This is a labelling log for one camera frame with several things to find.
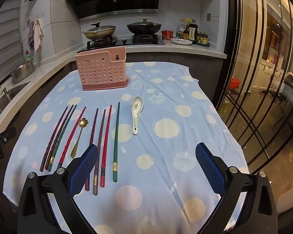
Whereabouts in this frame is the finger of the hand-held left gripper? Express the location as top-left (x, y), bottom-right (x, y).
top-left (0, 126), bottom-right (17, 144)

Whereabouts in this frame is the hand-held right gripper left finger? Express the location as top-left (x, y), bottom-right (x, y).
top-left (17, 144), bottom-right (99, 234)

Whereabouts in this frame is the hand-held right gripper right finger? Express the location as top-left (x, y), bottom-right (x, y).
top-left (195, 143), bottom-right (277, 234)

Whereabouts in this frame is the brown chopstick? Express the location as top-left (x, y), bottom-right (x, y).
top-left (93, 109), bottom-right (106, 196)
top-left (44, 105), bottom-right (73, 171)

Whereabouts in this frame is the red chopstick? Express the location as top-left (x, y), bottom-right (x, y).
top-left (57, 106), bottom-right (87, 170)
top-left (100, 105), bottom-right (112, 188)

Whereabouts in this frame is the green chopstick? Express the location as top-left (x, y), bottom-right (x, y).
top-left (113, 102), bottom-right (121, 183)
top-left (48, 104), bottom-right (78, 172)

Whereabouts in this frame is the maroon chopstick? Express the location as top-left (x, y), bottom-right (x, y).
top-left (84, 108), bottom-right (99, 191)
top-left (40, 106), bottom-right (68, 172)

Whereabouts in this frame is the gold flower spoon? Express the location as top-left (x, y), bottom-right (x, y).
top-left (71, 118), bottom-right (88, 159)

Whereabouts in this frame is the white ceramic spoon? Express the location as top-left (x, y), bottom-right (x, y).
top-left (131, 96), bottom-right (144, 135)

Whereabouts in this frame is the pink perforated utensil holder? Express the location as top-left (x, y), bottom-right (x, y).
top-left (74, 46), bottom-right (129, 91)

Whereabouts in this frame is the steel sink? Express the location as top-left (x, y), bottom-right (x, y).
top-left (0, 82), bottom-right (30, 117)

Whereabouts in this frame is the steel pot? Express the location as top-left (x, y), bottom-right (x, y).
top-left (11, 60), bottom-right (35, 83)

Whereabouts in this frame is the white cylinder roll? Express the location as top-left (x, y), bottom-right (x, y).
top-left (276, 184), bottom-right (293, 216)

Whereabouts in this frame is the red bag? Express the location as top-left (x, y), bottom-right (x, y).
top-left (231, 77), bottom-right (242, 90)

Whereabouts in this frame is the window blind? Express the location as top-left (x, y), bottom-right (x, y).
top-left (0, 0), bottom-right (37, 88)

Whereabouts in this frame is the blue dotted tablecloth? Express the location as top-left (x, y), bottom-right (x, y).
top-left (2, 61), bottom-right (249, 234)

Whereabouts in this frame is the purple towel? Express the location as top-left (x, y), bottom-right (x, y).
top-left (28, 22), bottom-right (36, 51)

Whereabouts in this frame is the glass sliding door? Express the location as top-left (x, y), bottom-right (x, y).
top-left (216, 0), bottom-right (293, 173)

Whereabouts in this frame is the white plate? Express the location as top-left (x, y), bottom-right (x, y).
top-left (171, 38), bottom-right (193, 45)

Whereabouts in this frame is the black gas stove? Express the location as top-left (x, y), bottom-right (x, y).
top-left (87, 35), bottom-right (166, 49)

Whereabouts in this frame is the beige wok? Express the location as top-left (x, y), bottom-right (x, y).
top-left (82, 26), bottom-right (117, 40)

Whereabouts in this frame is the dark sauce bottle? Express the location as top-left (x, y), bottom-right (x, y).
top-left (188, 19), bottom-right (199, 42)

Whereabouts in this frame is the yellow cap sauce bottle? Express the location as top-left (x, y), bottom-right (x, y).
top-left (183, 18), bottom-right (191, 40)

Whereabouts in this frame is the glass wok lid black knob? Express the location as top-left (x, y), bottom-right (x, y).
top-left (84, 22), bottom-right (116, 33)

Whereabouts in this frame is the black wok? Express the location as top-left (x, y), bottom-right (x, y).
top-left (126, 22), bottom-right (163, 35)

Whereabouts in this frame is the glass wok lid white knob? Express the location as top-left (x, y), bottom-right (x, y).
top-left (127, 18), bottom-right (162, 27)

